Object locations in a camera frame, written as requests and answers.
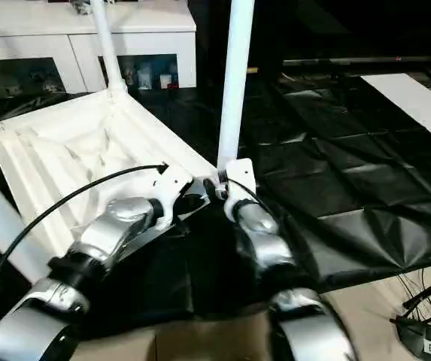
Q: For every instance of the white plastic table top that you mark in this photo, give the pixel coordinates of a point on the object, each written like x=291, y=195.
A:
x=87, y=150

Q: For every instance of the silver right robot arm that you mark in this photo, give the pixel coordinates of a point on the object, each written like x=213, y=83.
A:
x=275, y=256

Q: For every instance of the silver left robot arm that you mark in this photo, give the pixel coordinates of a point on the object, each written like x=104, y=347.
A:
x=95, y=248

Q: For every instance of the white capped bottle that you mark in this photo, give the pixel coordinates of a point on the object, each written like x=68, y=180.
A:
x=165, y=80

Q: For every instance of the small white jar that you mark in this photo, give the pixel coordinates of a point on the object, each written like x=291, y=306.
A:
x=144, y=80

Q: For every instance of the black plastic mat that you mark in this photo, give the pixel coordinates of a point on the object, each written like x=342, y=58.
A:
x=350, y=188

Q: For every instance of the white cabinet with glass doors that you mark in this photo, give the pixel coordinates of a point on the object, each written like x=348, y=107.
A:
x=50, y=37

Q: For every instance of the white flat board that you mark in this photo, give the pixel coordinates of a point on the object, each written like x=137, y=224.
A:
x=418, y=101

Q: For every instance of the small dark grey bundle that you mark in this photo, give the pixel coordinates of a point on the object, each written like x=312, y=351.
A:
x=82, y=6

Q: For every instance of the black floor stand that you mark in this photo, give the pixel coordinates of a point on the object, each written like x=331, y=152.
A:
x=426, y=331

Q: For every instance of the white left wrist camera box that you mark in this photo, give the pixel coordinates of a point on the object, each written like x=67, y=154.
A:
x=171, y=192

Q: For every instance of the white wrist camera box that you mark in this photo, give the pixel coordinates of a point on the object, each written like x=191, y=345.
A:
x=238, y=180
x=171, y=192

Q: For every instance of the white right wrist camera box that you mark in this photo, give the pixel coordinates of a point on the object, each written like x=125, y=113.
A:
x=238, y=180

